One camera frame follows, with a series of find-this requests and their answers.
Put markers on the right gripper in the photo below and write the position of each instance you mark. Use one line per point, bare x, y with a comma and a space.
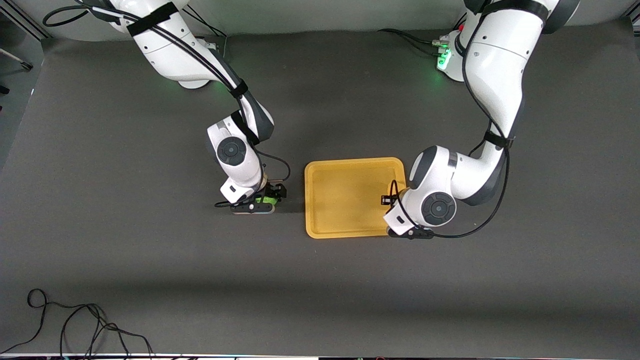
275, 190

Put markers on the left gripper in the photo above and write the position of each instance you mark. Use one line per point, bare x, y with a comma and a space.
386, 200

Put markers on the green apple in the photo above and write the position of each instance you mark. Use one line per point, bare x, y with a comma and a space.
269, 200

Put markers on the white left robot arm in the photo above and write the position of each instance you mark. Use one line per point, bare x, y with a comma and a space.
500, 65

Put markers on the yellow plastic tray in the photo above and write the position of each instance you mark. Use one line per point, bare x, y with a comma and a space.
345, 200

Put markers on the dark grey table mat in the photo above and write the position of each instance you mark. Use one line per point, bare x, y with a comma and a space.
150, 250

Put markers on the grey metal rod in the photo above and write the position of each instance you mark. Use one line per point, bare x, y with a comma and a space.
17, 59

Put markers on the aluminium frame profile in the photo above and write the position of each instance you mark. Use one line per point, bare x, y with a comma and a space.
32, 26

